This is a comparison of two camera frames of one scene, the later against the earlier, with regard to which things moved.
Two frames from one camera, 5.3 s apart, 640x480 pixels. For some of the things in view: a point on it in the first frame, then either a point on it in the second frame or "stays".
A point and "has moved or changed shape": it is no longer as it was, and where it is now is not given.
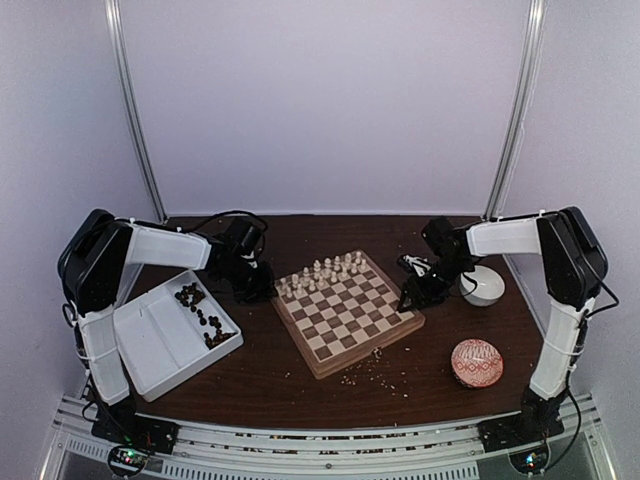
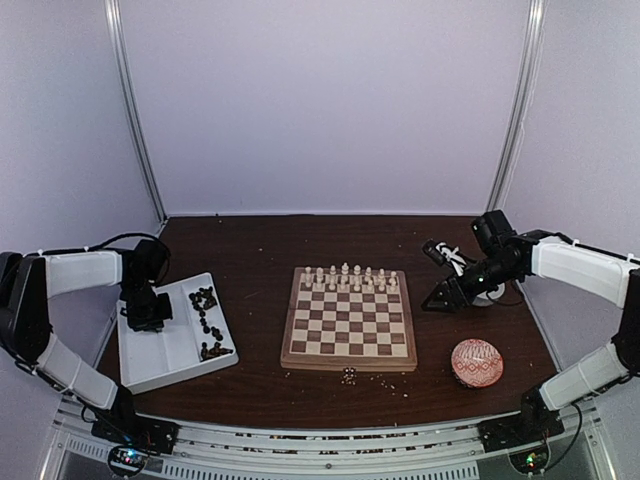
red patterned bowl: x=476 y=363 stays
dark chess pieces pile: x=190 y=296 → x=201 y=300
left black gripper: x=267 y=288 → x=154 y=324
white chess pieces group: x=329 y=269 → x=348 y=277
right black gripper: x=418 y=293 → x=450 y=295
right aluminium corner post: x=523 y=95 stays
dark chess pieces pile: x=219 y=336 → x=215 y=351
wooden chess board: x=343 y=314 has moved or changed shape
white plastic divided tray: x=170 y=333 has moved or changed shape
